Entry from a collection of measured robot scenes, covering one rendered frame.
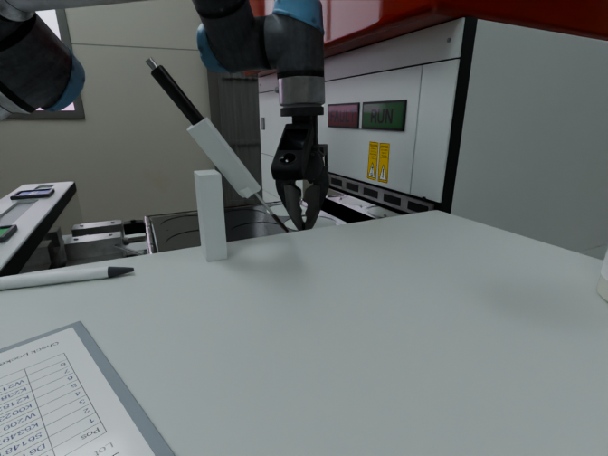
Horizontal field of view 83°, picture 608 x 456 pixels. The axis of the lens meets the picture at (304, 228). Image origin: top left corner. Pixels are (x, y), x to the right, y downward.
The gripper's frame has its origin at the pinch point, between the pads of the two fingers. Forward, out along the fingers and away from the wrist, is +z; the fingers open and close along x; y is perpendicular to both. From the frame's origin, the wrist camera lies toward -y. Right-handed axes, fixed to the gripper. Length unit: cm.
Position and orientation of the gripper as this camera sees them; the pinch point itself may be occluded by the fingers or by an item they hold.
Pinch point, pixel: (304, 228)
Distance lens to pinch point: 60.0
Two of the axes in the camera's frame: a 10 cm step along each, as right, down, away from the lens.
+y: 1.8, -3.0, 9.4
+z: 0.4, 9.5, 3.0
